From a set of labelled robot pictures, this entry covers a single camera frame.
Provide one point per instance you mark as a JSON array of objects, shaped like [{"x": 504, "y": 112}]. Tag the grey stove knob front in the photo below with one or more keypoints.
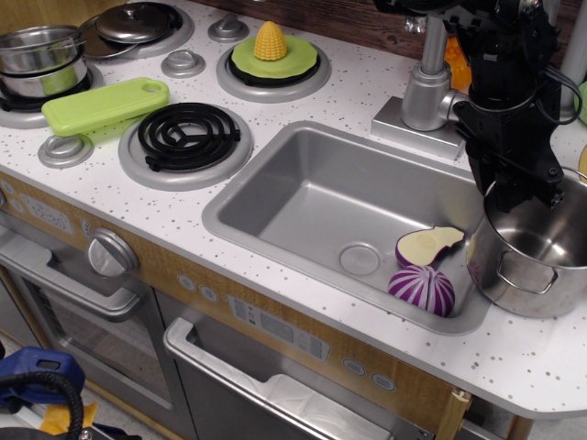
[{"x": 65, "y": 152}]

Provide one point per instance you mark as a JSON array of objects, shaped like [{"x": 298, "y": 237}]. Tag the grey stove knob back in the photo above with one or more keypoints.
[{"x": 228, "y": 29}]

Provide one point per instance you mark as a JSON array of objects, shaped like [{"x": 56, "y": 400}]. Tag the purple eggplant slice toy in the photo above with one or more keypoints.
[{"x": 422, "y": 247}]

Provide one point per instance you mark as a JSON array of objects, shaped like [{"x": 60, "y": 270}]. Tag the toy oven door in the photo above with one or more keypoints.
[{"x": 112, "y": 327}]

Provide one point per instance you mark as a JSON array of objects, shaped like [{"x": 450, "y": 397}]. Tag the grey vertical post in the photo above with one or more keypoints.
[{"x": 574, "y": 61}]

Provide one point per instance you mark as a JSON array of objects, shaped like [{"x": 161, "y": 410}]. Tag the small stacked steel pots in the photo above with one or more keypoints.
[{"x": 39, "y": 62}]

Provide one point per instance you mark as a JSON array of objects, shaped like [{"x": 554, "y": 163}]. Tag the green round plate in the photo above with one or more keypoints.
[{"x": 301, "y": 57}]

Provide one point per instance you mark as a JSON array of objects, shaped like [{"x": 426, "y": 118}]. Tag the grey stove knob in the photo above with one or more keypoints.
[
  {"x": 65, "y": 152},
  {"x": 182, "y": 64},
  {"x": 228, "y": 29}
]

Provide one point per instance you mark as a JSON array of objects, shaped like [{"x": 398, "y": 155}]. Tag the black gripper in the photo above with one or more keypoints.
[{"x": 515, "y": 144}]

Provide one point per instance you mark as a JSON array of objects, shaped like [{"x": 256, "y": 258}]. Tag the large steel pot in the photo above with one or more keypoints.
[{"x": 532, "y": 260}]

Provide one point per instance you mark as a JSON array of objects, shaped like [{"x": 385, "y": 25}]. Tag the blue clamp tool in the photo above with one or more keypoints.
[{"x": 37, "y": 375}]

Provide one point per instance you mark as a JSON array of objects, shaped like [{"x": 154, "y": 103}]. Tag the yellow corn cob toy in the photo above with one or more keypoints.
[{"x": 270, "y": 43}]

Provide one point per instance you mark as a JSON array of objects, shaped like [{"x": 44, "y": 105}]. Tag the toy dishwasher door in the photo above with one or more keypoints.
[{"x": 238, "y": 388}]

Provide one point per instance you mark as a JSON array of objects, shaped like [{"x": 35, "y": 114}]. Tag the orange pumpkin toy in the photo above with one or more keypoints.
[{"x": 460, "y": 70}]

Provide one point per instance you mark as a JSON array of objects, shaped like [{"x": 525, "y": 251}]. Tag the black front coil burner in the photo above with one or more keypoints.
[{"x": 188, "y": 137}]

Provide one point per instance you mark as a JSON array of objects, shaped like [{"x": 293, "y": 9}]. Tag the silver toy faucet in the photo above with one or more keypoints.
[{"x": 423, "y": 118}]

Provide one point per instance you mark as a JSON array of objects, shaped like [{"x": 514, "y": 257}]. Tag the grey toy sink basin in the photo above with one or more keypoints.
[{"x": 333, "y": 206}]

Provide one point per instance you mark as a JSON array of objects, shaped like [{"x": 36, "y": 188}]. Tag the green plastic cutting board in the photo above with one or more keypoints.
[{"x": 82, "y": 112}]

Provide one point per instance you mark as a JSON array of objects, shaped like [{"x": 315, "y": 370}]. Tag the purple striped onion toy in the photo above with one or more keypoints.
[{"x": 424, "y": 287}]

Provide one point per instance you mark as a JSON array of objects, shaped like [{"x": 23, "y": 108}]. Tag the silver oven knob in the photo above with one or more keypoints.
[{"x": 109, "y": 255}]

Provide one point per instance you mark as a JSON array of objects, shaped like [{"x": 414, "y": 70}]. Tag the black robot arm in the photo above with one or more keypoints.
[{"x": 486, "y": 66}]

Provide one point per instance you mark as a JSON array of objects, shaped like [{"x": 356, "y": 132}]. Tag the yellow cloth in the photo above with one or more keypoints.
[{"x": 57, "y": 417}]

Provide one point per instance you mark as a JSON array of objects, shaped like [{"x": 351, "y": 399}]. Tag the yellow red fruit slice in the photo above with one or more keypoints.
[{"x": 583, "y": 165}]

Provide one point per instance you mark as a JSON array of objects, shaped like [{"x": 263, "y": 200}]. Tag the steel pot lid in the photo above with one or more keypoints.
[{"x": 132, "y": 23}]

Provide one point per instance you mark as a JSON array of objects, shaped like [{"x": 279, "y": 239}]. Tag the grey stove knob middle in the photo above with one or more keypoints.
[{"x": 182, "y": 64}]

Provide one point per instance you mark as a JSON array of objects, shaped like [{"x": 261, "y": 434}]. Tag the green cabbage toy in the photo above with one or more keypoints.
[{"x": 580, "y": 102}]

